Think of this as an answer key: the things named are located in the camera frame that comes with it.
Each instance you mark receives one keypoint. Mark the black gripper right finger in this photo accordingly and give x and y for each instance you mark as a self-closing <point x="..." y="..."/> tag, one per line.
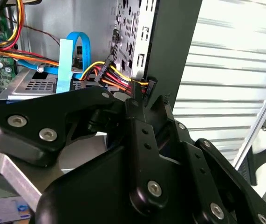
<point x="216" y="177"/>

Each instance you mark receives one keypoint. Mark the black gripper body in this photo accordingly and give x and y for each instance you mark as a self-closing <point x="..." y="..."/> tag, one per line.
<point x="88" y="193"/>

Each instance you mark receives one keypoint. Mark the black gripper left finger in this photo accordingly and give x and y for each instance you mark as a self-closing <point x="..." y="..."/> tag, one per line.
<point x="53" y="112"/>

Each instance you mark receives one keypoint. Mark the hard disk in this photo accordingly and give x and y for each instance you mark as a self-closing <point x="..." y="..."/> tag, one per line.
<point x="65" y="65"/>

